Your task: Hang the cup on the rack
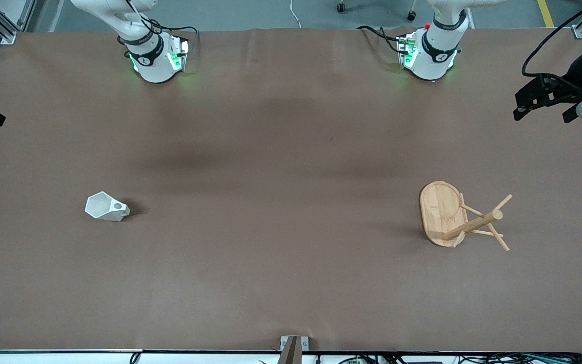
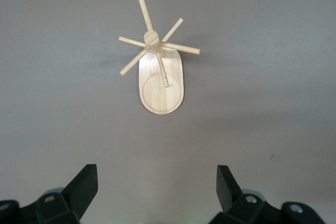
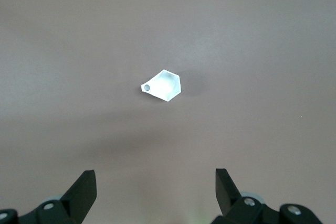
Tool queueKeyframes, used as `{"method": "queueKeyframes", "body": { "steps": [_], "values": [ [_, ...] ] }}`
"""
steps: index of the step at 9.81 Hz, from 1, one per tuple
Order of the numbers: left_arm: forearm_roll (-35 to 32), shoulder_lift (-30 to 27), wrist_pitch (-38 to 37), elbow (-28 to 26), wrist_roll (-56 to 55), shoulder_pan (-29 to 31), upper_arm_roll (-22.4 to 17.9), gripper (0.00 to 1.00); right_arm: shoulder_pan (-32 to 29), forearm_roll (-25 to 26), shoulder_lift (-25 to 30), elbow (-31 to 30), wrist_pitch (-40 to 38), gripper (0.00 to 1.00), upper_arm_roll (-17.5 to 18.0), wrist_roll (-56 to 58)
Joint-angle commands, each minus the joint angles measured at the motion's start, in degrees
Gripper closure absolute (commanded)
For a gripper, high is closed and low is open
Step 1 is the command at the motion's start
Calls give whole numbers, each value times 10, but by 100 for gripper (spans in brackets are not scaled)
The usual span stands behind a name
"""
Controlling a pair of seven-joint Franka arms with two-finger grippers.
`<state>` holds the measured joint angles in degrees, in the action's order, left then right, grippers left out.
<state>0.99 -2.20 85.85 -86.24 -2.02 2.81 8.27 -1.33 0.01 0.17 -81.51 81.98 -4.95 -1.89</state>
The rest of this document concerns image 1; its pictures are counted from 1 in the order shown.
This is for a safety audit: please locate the white faceted cup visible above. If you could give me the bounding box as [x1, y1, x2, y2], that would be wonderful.
[85, 191, 131, 222]

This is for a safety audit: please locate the wooden cup rack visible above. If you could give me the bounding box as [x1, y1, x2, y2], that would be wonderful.
[419, 181, 514, 252]

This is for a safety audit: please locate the brown table cover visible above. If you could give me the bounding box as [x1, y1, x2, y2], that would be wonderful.
[0, 28, 582, 353]

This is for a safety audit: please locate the black left base cable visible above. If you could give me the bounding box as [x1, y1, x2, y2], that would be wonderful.
[357, 25, 408, 55]

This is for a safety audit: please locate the black base cable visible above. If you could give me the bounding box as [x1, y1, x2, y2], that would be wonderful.
[357, 25, 408, 55]
[147, 19, 200, 56]

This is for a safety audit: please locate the black right base cable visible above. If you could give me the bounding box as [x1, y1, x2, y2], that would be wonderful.
[147, 19, 200, 56]

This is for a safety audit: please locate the black and green cable bundle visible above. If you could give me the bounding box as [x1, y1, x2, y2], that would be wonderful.
[339, 352, 582, 364]

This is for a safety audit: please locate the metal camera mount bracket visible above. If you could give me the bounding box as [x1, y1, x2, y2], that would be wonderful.
[279, 336, 310, 364]

